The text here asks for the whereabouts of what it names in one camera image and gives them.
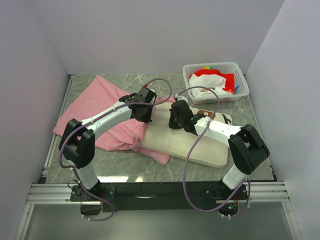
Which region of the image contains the colourful cloth in basket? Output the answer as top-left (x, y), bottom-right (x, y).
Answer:
top-left (202, 66), bottom-right (240, 94)

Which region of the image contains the pink pillowcase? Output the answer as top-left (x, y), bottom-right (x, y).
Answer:
top-left (53, 75), bottom-right (170, 165)

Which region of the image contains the white plastic basket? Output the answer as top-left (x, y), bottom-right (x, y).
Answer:
top-left (182, 62), bottom-right (250, 104)

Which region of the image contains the cream pillow with bear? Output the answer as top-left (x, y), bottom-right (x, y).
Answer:
top-left (139, 102), bottom-right (229, 168)

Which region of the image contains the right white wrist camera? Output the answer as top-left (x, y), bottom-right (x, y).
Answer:
top-left (174, 93), bottom-right (188, 103)

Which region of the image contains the black base beam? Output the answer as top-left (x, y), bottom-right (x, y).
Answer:
top-left (70, 181), bottom-right (250, 216)

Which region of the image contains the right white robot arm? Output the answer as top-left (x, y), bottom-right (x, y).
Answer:
top-left (168, 100), bottom-right (270, 200)

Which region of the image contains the white and red cloth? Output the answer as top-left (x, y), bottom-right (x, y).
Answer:
top-left (188, 68), bottom-right (236, 98)

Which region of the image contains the aluminium rail frame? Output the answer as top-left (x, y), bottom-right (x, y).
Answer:
top-left (15, 73), bottom-right (302, 240)

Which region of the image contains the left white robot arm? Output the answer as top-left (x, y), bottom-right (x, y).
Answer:
top-left (58, 85), bottom-right (157, 201)

